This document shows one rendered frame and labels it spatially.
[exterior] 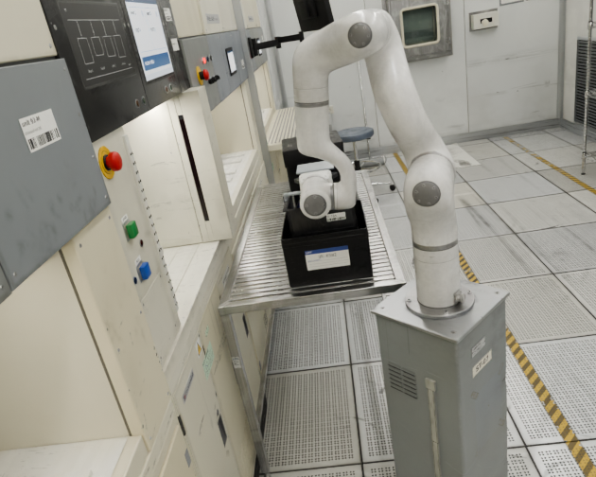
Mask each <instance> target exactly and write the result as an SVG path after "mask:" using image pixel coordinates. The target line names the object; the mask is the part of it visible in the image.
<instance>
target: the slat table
mask: <svg viewBox="0 0 596 477"><path fill-rule="evenodd" d="M355 172H356V177H357V192H358V195H359V198H360V199H361V202H362V204H363V210H364V215H365V219H366V223H367V227H368V232H369V242H370V250H371V258H372V265H373V273H374V276H372V277H373V278H369V277H368V278H366V279H362V278H361V279H353V281H348V280H346V281H345V282H341V281H339V283H335V282H331V283H332V284H328V283H324V285H321V284H317V285H318V286H314V285H309V286H311V287H308V286H303V288H300V287H295V288H297V289H294V288H292V287H290V286H289V282H288V281H287V280H289V278H288V277H285V276H288V273H287V270H284V269H287V268H286V266H285V265H286V262H285V259H282V258H284V253H283V248H282V245H281V235H282V229H283V223H284V218H285V215H284V214H285V213H286V212H283V207H284V199H283V194H284V193H287V191H289V190H290V188H289V182H284V183H277V184H271V185H260V186H258V187H257V190H256V192H255V195H254V200H253V203H252V206H251V209H250V212H249V215H248V218H247V220H246V223H245V226H244V229H243V232H242V236H241V239H240V242H239V245H238V247H237V252H236V255H235V258H234V261H233V264H232V267H231V270H230V273H229V275H228V278H227V281H226V285H225V288H224V291H223V294H222V297H221V299H220V302H219V307H218V310H219V315H220V319H221V322H222V326H223V330H224V333H225V337H226V341H227V344H228V348H229V351H230V355H231V359H232V357H239V360H240V364H241V368H234V369H235V373H236V377H237V383H238V387H239V391H240V394H241V398H242V401H243V405H244V409H245V413H246V416H247V419H248V423H249V427H250V431H251V434H252V438H253V441H254V447H255V450H256V455H257V458H258V462H259V466H260V469H261V473H262V474H265V475H264V477H271V475H270V464H269V460H268V456H267V453H266V449H265V445H264V441H263V437H262V433H261V431H260V425H261V417H262V410H263V402H264V396H265V388H266V380H267V373H268V365H269V357H270V350H271V343H272V329H273V321H274V314H275V309H276V308H283V307H290V306H297V305H304V304H311V303H318V302H325V301H332V300H340V299H346V298H354V297H361V296H368V295H375V294H381V296H382V300H385V299H386V298H387V297H386V293H389V292H396V291H397V290H399V289H400V288H401V287H403V286H404V285H406V284H407V281H406V279H405V276H404V274H403V271H402V269H401V266H400V263H399V260H398V257H397V255H396V252H395V249H394V245H393V243H392V240H391V237H390V234H389V232H388V229H387V226H386V223H385V220H384V219H383V216H382V213H381V210H380V207H379V205H378V202H377V197H376V195H375V192H374V190H373V187H372V184H371V182H370V179H369V176H368V173H367V170H366V169H363V170H357V171H355ZM258 227H259V228H258ZM262 229H263V230H262ZM273 230H274V231H273ZM260 232H261V233H260ZM377 232H378V233H377ZM259 235H260V236H259ZM379 235H380V236H379ZM379 241H380V242H379ZM264 242H265V243H264ZM257 243H258V244H257ZM278 243H279V244H278ZM251 244H252V245H251ZM382 244H383V245H382ZM264 245H266V246H264ZM376 245H377V246H376ZM257 246H259V247H257ZM278 246H280V247H278ZM252 247H253V248H252ZM265 248H267V249H265ZM380 248H382V249H380ZM259 249H260V250H259ZM280 249H282V250H280ZM267 251H269V252H267ZM260 252H262V253H260ZM380 252H381V253H380ZM254 253H255V254H254ZM247 254H248V255H247ZM263 255H264V256H263ZM385 255H386V256H385ZM266 257H267V258H266ZM260 258H261V259H260ZM386 258H388V259H386ZM253 259H254V260H253ZM380 259H382V260H380ZM246 260H248V261H246ZM262 261H264V262H262ZM256 262H257V263H256ZM280 262H282V263H280ZM387 262H389V263H387ZM249 263H251V264H249ZM380 263H383V264H380ZM243 264H244V265H243ZM267 264H268V265H267ZM260 265H262V266H260ZM254 266H255V267H254ZM279 266H281V267H279ZM247 267H249V268H247ZM382 267H386V268H382ZM241 268H242V269H241ZM265 268H268V269H265ZM258 269H261V270H258ZM252 270H253V271H252ZM245 271H247V272H245ZM386 271H389V272H386ZM264 272H266V273H264ZM380 272H382V273H380ZM258 273H260V274H258ZM284 273H286V274H284ZM245 274H246V275H245ZM390 274H392V275H390ZM264 275H265V276H264ZM383 275H387V276H383ZM258 276H260V277H258ZM251 277H253V278H251ZM243 278H246V279H243ZM273 278H274V279H273ZM265 279H266V280H265ZM389 279H393V280H389ZM258 280H261V281H258ZM382 280H387V281H382ZM251 281H254V282H251ZM283 281H284V282H283ZM244 282H247V283H244ZM273 282H274V283H273ZM368 282H373V283H368ZM237 283H240V284H237ZM360 283H366V284H360ZM259 284H263V285H259ZM253 285H256V286H253ZM283 285H287V286H283ZM346 285H352V286H346ZM246 286H249V287H246ZM340 286H345V287H340ZM240 287H242V288H240ZM333 287H338V288H333ZM262 288H264V289H262ZM326 288H331V289H326ZM256 289H259V290H256ZM287 289H290V290H287ZM319 289H324V290H319ZM248 290H251V291H248ZM313 290H317V291H313ZM259 292H263V293H259ZM292 292H296V293H292ZM252 293H255V294H252ZM285 293H289V294H285ZM245 294H249V295H245ZM277 294H279V295H277ZM239 295H242V296H239ZM271 295H272V296H271ZM256 297H261V298H256ZM250 298H254V299H250ZM242 299H248V300H242ZM236 300H240V301H236ZM233 301H234V302H233ZM263 309H271V314H270V320H269V326H268V333H267V341H266V346H265V353H264V362H263V367H262V373H261V380H260V386H259V393H258V400H257V406H256V411H255V407H254V401H253V397H252V393H251V389H250V385H249V382H248V378H247V374H246V371H245V367H244V363H243V360H242V356H241V352H240V348H239V344H238V340H237V334H236V330H235V326H234V322H233V318H232V314H234V313H241V312H248V311H255V310H263Z"/></svg>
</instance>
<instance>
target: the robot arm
mask: <svg viewBox="0 0 596 477"><path fill-rule="evenodd" d="M363 59H364V60H365V63H366V67H367V72H368V76H369V80H370V83H371V87H372V91H373V95H374V98H375V100H376V103H377V107H378V108H379V110H380V112H381V115H382V117H383V119H384V121H385V123H386V125H387V127H388V129H389V131H390V133H391V135H392V137H393V138H394V140H395V142H396V144H397V145H398V147H399V148H400V149H401V151H402V153H403V155H404V158H405V160H406V163H407V167H408V173H407V175H406V178H405V182H404V191H403V194H404V204H405V209H406V213H407V216H408V219H409V221H410V224H411V229H412V248H413V258H414V269H415V280H416V287H414V288H413V289H411V290H410V291H409V292H408V293H407V294H406V297H405V304H406V307H407V308H408V309H409V310H410V311H411V312H412V313H414V314H416V315H419V316H422V317H425V318H430V319H446V318H452V317H457V316H459V315H462V314H464V313H466V312H468V311H469V310H470V309H471V308H472V307H473V305H474V302H475V297H474V294H473V292H472V291H471V290H470V289H469V288H467V287H465V286H463V285H461V278H460V259H459V240H458V223H457V218H456V212H455V202H454V183H455V175H456V168H455V164H454V161H453V159H452V156H451V154H450V152H449V151H448V149H447V147H446V145H445V143H444V142H443V140H442V138H441V137H440V135H439V134H438V132H437V131H436V130H435V128H434V126H433V125H432V123H431V121H430V120H429V117H428V115H427V113H426V110H425V108H424V106H423V103H422V101H421V99H420V96H419V94H418V92H417V89H416V87H415V85H414V82H413V79H412V75H411V72H410V68H409V66H408V62H407V59H406V55H405V51H404V48H403V44H402V42H401V38H400V36H399V33H398V30H397V28H396V26H395V23H394V20H393V19H392V17H391V16H390V14H389V13H388V12H386V11H385V10H383V9H362V10H358V11H356V12H353V13H351V14H348V15H346V16H344V17H342V18H341V19H338V20H336V21H334V22H333V23H331V24H329V25H328V26H325V27H324V28H322V29H320V30H318V31H316V32H314V33H313V34H311V35H309V36H308V37H306V38H305V39H304V40H303V41H302V42H300V43H299V45H298V46H297V47H296V49H295V51H294V54H293V59H292V75H293V94H294V109H295V123H296V137H297V147H298V150H299V151H300V152H301V153H302V154H303V155H306V156H310V157H314V158H319V159H322V160H325V161H327V162H329V163H330V164H332V165H333V166H334V167H335V168H336V169H337V170H338V171H339V173H340V175H341V180H340V181H339V182H338V183H333V179H334V178H336V177H337V176H338V172H331V171H330V170H320V171H314V172H309V173H303V174H301V175H300V176H299V177H298V178H295V179H294V183H296V184H299V185H300V189H301V199H300V208H301V210H302V212H303V213H304V215H305V216H307V217H308V218H311V219H320V218H322V217H324V216H325V215H326V214H327V213H328V212H329V210H340V209H350V208H352V207H354V206H355V204H356V201H357V177H356V172H355V169H354V167H353V165H352V163H351V161H350V160H349V158H348V157H347V156H346V155H345V154H344V153H343V152H342V151H341V150H340V149H339V148H337V147H336V146H335V145H334V144H333V143H332V142H331V140H330V136H329V93H328V76H329V74H330V73H331V72H332V71H334V70H337V69H339V68H342V67H344V66H346V65H349V64H352V63H354V62H358V61H360V60H363Z"/></svg>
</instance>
